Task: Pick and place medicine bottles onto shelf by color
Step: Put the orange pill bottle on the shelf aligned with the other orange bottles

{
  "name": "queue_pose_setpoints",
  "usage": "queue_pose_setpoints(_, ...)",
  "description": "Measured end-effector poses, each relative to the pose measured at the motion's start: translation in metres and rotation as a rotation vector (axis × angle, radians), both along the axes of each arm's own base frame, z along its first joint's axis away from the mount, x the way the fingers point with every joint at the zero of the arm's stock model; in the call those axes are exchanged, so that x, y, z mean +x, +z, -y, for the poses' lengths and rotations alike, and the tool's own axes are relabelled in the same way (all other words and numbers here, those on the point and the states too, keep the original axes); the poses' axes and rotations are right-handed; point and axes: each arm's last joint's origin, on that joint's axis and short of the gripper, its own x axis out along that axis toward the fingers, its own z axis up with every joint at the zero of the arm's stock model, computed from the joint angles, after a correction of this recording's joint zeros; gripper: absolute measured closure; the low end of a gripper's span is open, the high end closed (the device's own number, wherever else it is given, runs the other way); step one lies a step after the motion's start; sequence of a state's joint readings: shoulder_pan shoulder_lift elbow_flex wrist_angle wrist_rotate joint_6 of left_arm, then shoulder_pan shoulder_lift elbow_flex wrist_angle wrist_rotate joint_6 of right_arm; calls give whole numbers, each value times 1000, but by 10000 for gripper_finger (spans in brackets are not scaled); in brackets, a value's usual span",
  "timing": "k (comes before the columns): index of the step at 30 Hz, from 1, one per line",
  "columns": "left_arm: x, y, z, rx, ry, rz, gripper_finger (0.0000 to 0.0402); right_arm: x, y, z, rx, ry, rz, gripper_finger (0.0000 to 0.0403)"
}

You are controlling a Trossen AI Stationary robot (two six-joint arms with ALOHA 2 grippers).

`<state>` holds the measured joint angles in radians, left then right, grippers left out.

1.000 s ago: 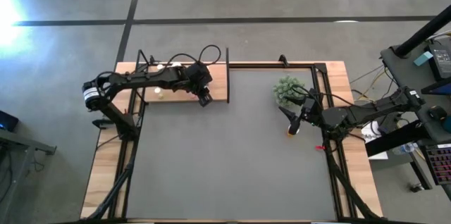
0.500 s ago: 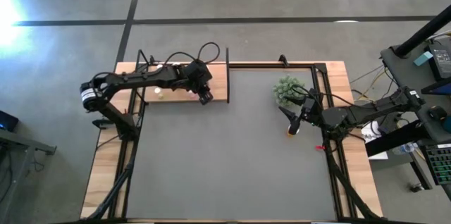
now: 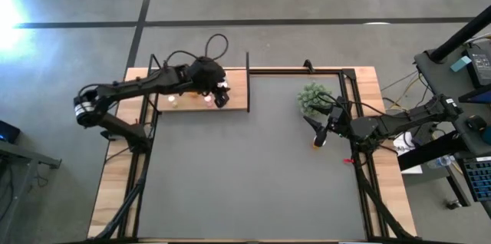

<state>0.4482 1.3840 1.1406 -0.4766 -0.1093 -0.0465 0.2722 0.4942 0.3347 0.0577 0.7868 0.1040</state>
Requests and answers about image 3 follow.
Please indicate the grey metal desk frame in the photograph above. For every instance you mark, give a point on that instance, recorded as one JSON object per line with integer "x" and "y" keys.
{"x": 30, "y": 157}

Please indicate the wooden shelf with black frame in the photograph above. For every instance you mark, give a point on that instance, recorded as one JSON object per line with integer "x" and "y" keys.
{"x": 238, "y": 94}

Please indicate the black power adapter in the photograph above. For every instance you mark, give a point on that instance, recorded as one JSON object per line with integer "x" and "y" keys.
{"x": 481, "y": 65}

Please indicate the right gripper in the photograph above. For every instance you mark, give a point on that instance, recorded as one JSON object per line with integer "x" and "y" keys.
{"x": 339, "y": 127}

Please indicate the grey table mat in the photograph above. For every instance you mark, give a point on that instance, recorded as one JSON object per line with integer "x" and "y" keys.
{"x": 249, "y": 175}

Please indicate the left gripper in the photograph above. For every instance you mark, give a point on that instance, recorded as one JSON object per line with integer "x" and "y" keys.
{"x": 207, "y": 74}

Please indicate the small clear pill bottle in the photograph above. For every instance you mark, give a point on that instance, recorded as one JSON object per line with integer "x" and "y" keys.
{"x": 171, "y": 99}

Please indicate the black pole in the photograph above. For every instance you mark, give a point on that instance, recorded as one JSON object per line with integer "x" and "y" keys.
{"x": 460, "y": 37}

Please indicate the black desk support beam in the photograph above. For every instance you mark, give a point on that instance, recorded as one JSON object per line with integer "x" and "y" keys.
{"x": 433, "y": 152}

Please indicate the black computer tower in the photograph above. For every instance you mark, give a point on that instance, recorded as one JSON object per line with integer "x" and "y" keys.
{"x": 7, "y": 130}

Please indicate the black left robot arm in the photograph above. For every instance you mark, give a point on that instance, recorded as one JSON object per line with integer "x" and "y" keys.
{"x": 134, "y": 86}

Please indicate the white paper sheet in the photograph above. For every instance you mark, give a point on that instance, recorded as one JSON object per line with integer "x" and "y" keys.
{"x": 412, "y": 169}

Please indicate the green artificial potted plant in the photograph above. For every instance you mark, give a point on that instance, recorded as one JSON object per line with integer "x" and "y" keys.
{"x": 310, "y": 96}

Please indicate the black computer mouse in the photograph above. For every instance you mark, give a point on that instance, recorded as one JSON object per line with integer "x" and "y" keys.
{"x": 475, "y": 123}

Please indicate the grey side desk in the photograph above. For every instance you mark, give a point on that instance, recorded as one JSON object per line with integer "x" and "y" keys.
{"x": 441, "y": 83}

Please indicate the clear water bottle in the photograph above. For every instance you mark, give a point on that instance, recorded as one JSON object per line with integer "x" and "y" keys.
{"x": 441, "y": 161}

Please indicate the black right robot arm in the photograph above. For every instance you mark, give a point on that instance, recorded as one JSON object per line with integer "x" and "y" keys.
{"x": 403, "y": 119}

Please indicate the teal box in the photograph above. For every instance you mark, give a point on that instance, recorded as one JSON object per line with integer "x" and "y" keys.
{"x": 460, "y": 63}

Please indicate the black aluminium rig frame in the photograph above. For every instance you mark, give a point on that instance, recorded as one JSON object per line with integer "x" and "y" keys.
{"x": 287, "y": 71}

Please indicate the black backlit keyboard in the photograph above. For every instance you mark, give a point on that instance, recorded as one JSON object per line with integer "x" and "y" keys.
{"x": 479, "y": 179}

